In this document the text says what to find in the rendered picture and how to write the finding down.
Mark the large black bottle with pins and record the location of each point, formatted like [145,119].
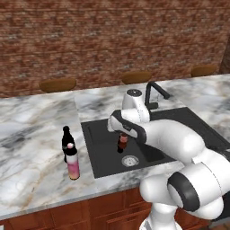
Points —
[67,138]

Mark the black tap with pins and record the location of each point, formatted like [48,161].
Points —
[148,90]

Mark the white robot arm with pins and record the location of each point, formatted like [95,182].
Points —
[179,140]

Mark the small dark red bottle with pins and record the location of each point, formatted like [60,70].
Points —
[122,146]

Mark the brown round stool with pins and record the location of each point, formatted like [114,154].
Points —
[57,85]
[136,77]
[203,70]

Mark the pink bottle with black cap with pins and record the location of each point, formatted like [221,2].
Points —
[72,164]

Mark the silver sink drain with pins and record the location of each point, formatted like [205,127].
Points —
[130,161]

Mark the black sink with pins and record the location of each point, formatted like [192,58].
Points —
[101,149]

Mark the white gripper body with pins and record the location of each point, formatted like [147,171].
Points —
[115,121]

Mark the wooden cabinet front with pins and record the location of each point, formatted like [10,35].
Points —
[69,214]
[116,209]
[191,223]
[28,221]

